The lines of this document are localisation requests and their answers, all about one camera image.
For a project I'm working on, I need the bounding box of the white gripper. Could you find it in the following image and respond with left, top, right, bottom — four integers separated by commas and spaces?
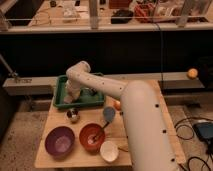
64, 80, 81, 103

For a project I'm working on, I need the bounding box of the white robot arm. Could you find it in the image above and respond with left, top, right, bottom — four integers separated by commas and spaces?
66, 61, 179, 171

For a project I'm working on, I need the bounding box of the green plastic tray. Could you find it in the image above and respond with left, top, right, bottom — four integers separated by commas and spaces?
53, 75, 105, 109

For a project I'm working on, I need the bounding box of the small metal cup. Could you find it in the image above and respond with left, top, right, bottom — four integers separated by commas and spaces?
67, 108, 80, 123

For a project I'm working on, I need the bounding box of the orange fruit on table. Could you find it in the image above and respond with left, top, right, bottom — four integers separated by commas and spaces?
114, 100, 121, 110

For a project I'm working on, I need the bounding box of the orange-red bowl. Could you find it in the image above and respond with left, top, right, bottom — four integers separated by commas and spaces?
79, 123, 105, 153

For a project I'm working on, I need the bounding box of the metal spoon in bowl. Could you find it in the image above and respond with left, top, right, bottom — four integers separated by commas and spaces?
87, 132, 105, 145

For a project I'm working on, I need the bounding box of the purple bowl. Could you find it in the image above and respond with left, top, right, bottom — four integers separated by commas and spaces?
45, 126, 75, 158

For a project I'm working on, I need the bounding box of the small white bowl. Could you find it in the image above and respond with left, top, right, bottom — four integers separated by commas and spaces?
100, 141, 119, 163

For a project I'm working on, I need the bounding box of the yellow banana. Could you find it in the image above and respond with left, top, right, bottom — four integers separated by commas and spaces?
118, 144, 129, 152

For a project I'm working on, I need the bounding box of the black bag on shelf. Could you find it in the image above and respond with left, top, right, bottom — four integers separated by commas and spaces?
111, 9, 133, 24

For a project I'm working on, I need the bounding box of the orange ball on ledge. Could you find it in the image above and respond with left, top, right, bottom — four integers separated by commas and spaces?
187, 68, 198, 79

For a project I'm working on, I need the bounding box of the black power adapter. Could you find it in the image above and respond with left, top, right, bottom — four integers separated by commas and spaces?
193, 122, 213, 141

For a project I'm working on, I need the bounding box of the black hanging cable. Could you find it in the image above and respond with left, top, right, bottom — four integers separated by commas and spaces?
151, 21, 166, 83

